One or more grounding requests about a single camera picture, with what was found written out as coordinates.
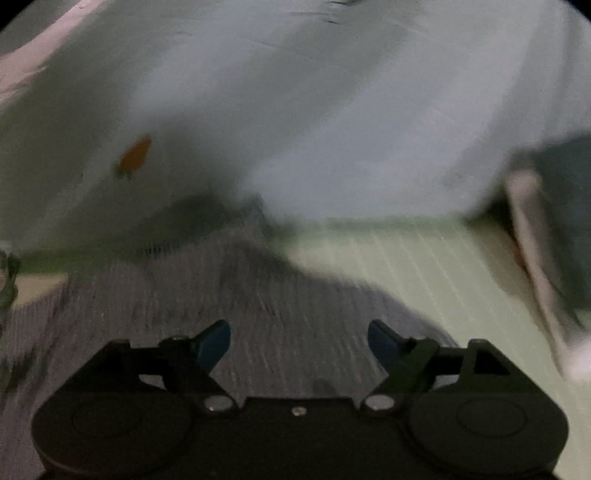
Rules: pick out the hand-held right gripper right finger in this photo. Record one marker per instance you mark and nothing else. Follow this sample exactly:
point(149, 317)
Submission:
point(383, 345)

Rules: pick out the light blue carrot-print blanket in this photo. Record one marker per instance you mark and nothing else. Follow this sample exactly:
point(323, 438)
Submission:
point(295, 106)

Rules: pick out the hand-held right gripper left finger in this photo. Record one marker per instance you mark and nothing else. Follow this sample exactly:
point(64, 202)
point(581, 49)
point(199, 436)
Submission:
point(213, 345)

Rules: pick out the grey striped shirt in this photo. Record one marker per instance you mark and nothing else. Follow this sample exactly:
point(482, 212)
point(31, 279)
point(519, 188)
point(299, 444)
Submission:
point(240, 314)

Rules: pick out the green striped mat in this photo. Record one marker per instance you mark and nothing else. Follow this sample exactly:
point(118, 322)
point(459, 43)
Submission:
point(443, 277)

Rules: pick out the folded dark teal clothes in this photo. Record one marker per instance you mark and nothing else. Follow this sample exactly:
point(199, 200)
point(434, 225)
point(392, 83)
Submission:
point(567, 203)

